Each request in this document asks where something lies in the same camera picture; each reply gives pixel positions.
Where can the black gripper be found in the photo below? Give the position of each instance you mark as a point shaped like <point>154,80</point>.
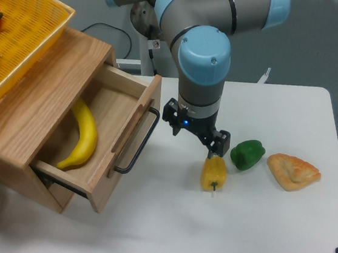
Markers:
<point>200,121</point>

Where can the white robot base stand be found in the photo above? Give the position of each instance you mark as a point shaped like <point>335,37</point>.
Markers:
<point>155,56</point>

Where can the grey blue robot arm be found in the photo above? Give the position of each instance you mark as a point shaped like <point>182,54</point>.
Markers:
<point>197,33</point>

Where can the wooden drawer cabinet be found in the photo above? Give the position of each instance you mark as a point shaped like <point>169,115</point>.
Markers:
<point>33,108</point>

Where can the yellow bell pepper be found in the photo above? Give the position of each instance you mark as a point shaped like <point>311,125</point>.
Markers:
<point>214,174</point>

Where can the green bell pepper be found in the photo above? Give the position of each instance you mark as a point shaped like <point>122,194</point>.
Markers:
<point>246,154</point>

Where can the baked pastry turnover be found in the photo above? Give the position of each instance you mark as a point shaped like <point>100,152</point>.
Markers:
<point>292,173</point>

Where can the yellow banana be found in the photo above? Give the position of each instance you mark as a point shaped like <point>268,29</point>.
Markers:
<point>88,137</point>

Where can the yellow plastic basket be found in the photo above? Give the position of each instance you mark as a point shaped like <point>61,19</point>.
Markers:
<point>29,28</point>

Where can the wooden top drawer black handle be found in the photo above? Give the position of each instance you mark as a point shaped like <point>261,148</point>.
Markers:
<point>123,107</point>

